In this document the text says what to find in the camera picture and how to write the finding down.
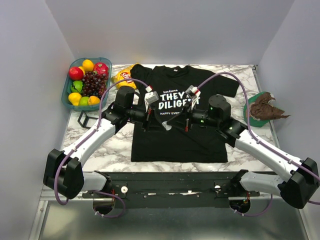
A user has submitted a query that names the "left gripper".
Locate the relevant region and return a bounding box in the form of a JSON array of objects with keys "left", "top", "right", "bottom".
[{"left": 126, "top": 103, "right": 167, "bottom": 133}]

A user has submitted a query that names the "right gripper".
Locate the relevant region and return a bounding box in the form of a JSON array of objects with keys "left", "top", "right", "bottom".
[{"left": 167, "top": 100, "right": 220, "bottom": 131}]

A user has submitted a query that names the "black printed t-shirt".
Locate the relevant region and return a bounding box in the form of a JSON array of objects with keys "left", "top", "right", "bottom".
[{"left": 130, "top": 64, "right": 228, "bottom": 163}]

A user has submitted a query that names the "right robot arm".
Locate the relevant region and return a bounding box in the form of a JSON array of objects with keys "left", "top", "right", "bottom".
[{"left": 163, "top": 95, "right": 320, "bottom": 209}]

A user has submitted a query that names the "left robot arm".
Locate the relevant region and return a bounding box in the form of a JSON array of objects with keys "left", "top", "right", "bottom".
[{"left": 43, "top": 86, "right": 162, "bottom": 205}]

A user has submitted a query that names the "black brooch stand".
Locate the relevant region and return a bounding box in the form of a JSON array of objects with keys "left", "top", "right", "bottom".
[{"left": 77, "top": 110, "right": 98, "bottom": 129}]

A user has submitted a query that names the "yellow chips bag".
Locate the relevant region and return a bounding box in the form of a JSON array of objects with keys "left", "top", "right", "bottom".
[{"left": 111, "top": 64, "right": 137, "bottom": 90}]

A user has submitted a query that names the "orange fruit bottom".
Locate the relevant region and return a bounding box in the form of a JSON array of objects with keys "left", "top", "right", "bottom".
[{"left": 87, "top": 95, "right": 101, "bottom": 106}]

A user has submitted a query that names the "orange fruit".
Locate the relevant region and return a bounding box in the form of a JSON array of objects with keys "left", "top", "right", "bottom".
[
  {"left": 82, "top": 59, "right": 95, "bottom": 72},
  {"left": 87, "top": 95, "right": 101, "bottom": 106}
]

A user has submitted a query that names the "purple grapes bunch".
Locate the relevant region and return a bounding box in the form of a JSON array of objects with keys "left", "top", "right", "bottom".
[{"left": 81, "top": 71, "right": 108, "bottom": 99}]

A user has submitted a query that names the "green lime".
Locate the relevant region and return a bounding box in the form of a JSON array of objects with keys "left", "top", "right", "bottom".
[{"left": 78, "top": 96, "right": 90, "bottom": 106}]

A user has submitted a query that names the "red dragon fruit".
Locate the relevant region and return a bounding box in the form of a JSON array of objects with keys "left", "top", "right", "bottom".
[{"left": 93, "top": 62, "right": 109, "bottom": 76}]

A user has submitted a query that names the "green watermelon toy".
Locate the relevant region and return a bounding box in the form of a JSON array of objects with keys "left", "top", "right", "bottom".
[{"left": 70, "top": 80, "right": 84, "bottom": 94}]

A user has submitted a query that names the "orange fruit top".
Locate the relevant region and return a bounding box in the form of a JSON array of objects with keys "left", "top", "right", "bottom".
[{"left": 82, "top": 59, "right": 95, "bottom": 72}]

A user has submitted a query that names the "red apple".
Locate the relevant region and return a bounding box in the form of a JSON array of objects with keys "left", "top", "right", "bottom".
[{"left": 68, "top": 66, "right": 84, "bottom": 81}]

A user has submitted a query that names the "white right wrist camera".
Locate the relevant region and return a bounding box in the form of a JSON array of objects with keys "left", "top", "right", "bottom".
[{"left": 185, "top": 85, "right": 201, "bottom": 109}]

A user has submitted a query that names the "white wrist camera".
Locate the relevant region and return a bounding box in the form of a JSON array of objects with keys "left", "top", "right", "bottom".
[
  {"left": 185, "top": 85, "right": 201, "bottom": 109},
  {"left": 144, "top": 85, "right": 159, "bottom": 110}
]

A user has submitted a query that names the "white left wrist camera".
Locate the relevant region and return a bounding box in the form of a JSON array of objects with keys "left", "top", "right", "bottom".
[{"left": 144, "top": 85, "right": 159, "bottom": 110}]

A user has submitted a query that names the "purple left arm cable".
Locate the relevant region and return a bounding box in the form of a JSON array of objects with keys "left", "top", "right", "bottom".
[{"left": 53, "top": 77, "right": 152, "bottom": 218}]

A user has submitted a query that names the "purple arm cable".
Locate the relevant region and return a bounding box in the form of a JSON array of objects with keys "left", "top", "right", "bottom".
[
  {"left": 53, "top": 77, "right": 152, "bottom": 218},
  {"left": 196, "top": 71, "right": 320, "bottom": 217}
]

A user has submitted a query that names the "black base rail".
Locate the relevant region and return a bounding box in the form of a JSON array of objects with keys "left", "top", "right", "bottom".
[{"left": 82, "top": 170, "right": 273, "bottom": 209}]

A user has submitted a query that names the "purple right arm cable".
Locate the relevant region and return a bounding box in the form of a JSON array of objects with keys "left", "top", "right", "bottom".
[{"left": 196, "top": 71, "right": 320, "bottom": 217}]

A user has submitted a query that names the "aluminium frame rail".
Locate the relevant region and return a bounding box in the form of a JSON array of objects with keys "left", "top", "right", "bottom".
[{"left": 39, "top": 187, "right": 87, "bottom": 202}]

